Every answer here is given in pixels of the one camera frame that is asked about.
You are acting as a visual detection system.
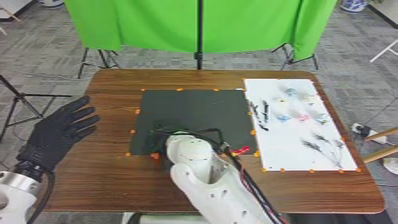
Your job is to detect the black tripod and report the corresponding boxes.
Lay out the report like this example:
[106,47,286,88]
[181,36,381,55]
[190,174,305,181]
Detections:
[0,74,74,142]

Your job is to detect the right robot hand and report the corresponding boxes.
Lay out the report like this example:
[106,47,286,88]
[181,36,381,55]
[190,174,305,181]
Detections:
[149,123,179,156]

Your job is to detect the black cable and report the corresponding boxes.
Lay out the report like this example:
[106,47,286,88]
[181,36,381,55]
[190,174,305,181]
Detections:
[150,127,230,148]

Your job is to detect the white sheet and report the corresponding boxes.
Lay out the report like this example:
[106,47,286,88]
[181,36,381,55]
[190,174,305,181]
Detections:
[241,78,360,173]

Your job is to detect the blue and white vase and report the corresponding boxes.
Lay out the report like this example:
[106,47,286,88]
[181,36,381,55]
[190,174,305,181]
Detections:
[339,0,369,14]
[39,0,65,9]

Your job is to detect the dark mat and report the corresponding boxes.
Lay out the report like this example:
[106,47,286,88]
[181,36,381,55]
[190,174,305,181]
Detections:
[126,89,259,157]

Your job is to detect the white flower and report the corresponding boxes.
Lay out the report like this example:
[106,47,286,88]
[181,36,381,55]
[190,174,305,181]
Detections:
[298,92,319,105]

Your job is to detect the wooden chair legs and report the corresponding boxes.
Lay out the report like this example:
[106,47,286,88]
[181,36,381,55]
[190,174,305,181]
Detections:
[360,127,398,164]

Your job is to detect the yellow flower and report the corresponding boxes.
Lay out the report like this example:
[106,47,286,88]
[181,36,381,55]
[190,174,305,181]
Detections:
[271,98,291,110]

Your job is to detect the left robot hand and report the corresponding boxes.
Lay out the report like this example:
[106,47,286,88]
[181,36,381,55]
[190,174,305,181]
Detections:
[15,95,101,173]

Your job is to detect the black stand pole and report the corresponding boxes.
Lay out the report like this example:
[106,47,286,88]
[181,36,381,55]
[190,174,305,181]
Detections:
[193,0,206,70]

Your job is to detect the bunch of green sprigs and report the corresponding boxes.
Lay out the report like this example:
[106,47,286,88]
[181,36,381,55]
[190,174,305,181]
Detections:
[300,133,348,169]

